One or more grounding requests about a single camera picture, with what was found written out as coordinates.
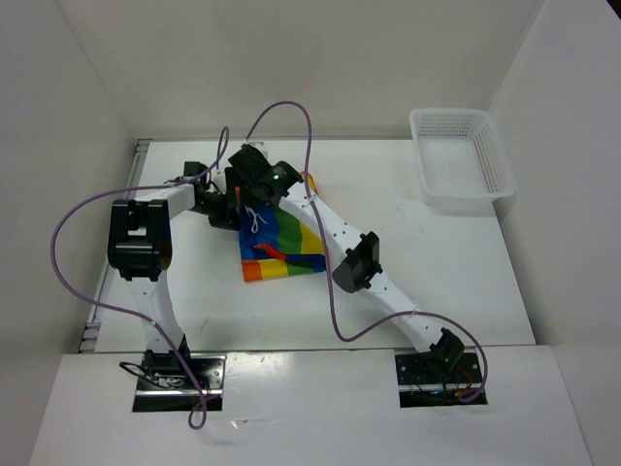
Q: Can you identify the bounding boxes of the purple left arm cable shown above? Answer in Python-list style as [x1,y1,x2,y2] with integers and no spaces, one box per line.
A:
[50,125,231,431]

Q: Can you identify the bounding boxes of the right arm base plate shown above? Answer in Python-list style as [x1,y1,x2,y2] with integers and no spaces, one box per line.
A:
[394,351,488,408]

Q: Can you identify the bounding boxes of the rainbow striped shorts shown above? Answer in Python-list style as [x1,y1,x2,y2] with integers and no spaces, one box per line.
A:
[235,187,326,283]

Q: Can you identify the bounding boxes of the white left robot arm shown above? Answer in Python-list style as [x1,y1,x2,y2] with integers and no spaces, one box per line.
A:
[108,161,240,388]

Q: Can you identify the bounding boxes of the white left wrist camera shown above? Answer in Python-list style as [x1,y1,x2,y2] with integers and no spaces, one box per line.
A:
[212,166,230,190]

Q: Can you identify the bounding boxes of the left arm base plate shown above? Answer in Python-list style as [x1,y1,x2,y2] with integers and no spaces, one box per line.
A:
[119,353,226,413]

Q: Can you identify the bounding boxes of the white plastic basket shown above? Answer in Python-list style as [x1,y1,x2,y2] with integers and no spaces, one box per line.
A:
[409,108,516,209]

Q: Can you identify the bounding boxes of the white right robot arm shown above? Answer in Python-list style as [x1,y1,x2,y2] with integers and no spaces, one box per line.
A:
[229,144,465,382]

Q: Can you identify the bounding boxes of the aluminium table edge rail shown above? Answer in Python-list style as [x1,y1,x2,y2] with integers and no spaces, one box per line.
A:
[78,138,152,354]

